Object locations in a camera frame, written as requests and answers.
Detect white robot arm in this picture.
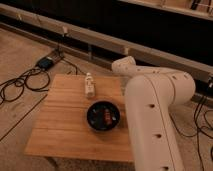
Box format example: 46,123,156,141
111,56,195,171

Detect small white bottle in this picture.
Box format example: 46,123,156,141
84,73,95,98

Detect red object in bowl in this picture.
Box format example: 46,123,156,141
104,109,112,124

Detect black bowl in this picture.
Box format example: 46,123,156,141
87,101,120,131

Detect black power adapter box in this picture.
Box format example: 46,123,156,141
36,57,54,70

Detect black cables at right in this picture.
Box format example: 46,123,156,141
169,78,213,171

